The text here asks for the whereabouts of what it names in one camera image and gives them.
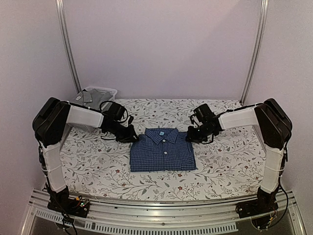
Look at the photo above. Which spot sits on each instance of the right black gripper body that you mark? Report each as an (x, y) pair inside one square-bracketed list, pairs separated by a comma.
[(197, 136)]

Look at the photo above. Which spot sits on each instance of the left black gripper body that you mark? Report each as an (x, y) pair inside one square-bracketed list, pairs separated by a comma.
[(122, 135)]

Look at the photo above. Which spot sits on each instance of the blue plaid long sleeve shirt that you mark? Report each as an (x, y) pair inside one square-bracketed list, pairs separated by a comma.
[(154, 153)]

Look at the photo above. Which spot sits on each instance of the white plastic basket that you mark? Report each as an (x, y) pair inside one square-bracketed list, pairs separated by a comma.
[(86, 107)]

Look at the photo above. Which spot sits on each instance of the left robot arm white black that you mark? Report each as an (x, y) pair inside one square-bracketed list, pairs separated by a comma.
[(52, 124)]

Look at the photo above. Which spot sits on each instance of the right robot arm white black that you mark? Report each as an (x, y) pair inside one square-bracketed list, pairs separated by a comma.
[(274, 124)]

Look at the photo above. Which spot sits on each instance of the grey folded shirt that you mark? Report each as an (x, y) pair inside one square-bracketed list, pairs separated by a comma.
[(92, 98)]

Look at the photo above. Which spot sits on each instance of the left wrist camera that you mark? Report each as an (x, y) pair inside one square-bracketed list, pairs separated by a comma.
[(130, 120)]

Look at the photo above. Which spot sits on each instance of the aluminium front rail frame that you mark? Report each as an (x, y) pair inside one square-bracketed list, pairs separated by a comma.
[(125, 217)]

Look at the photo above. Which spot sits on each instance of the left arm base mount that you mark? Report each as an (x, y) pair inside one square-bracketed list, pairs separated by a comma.
[(78, 206)]

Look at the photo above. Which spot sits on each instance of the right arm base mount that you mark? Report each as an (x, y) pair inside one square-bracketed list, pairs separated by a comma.
[(256, 207)]

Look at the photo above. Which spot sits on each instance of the left aluminium corner post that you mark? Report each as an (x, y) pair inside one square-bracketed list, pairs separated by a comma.
[(66, 41)]

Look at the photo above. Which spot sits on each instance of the aluminium corner post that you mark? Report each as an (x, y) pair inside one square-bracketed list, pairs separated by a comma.
[(256, 50), (66, 41)]

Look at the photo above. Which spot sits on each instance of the right aluminium corner post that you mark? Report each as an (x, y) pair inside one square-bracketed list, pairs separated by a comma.
[(256, 50)]

